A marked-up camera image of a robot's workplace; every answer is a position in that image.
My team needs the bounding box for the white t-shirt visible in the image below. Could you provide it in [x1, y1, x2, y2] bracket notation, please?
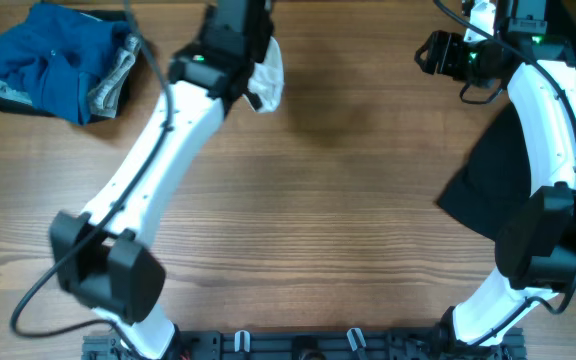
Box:
[245, 37, 285, 113]

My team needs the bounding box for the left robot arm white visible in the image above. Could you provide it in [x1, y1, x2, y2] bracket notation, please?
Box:
[49, 0, 283, 359]

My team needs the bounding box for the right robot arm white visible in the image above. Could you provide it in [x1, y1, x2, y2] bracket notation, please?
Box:
[415, 0, 576, 357]

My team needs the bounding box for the black t-shirt with logo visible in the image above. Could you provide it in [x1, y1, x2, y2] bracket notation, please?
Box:
[436, 1, 576, 240]

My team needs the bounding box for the light denim garment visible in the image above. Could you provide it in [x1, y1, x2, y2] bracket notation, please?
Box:
[0, 34, 141, 118]

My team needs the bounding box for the blue polo shirt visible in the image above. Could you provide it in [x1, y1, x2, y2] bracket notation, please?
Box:
[0, 3, 130, 125]

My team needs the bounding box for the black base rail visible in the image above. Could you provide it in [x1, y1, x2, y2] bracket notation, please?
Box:
[81, 328, 528, 360]

